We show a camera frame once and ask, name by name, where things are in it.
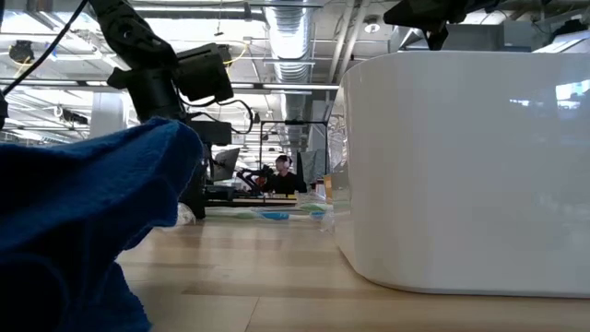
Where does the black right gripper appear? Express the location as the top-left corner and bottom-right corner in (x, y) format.
(383, 0), (503, 51)

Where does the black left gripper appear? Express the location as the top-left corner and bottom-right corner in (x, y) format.
(107, 64), (233, 220)

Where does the white plastic bin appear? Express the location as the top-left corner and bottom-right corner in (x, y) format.
(327, 50), (590, 299)

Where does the grey office monitor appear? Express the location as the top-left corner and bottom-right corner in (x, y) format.
(211, 147), (242, 183)

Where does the person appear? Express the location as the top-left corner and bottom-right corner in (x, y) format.
(265, 154), (308, 195)

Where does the grey ceiling conduit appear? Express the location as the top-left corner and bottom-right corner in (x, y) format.
(329, 0), (370, 84)

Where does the blue cloth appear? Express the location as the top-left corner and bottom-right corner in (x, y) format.
(0, 117), (205, 332)

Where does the long ceiling light strip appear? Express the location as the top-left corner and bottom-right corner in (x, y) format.
(0, 78), (340, 95)

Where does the black ceiling-mounted device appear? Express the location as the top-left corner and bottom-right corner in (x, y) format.
(59, 108), (89, 126)

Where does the dark ceiling pipe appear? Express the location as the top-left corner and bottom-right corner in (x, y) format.
(133, 3), (268, 23)

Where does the silver diagonal spiral duct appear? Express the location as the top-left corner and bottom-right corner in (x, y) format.
(394, 25), (432, 52)

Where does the grey rectangular duct box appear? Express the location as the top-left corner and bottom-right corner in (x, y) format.
(442, 22), (536, 53)

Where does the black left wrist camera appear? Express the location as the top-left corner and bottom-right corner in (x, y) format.
(174, 42), (235, 103)

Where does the black metal gantry frame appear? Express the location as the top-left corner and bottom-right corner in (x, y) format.
(258, 118), (329, 190)

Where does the silver ventilation duct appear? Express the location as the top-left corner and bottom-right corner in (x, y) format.
(263, 5), (320, 139)

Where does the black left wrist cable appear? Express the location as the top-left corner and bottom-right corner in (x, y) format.
(0, 0), (255, 136)

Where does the black ceiling cable reel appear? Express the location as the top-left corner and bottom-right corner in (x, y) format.
(7, 40), (36, 64)

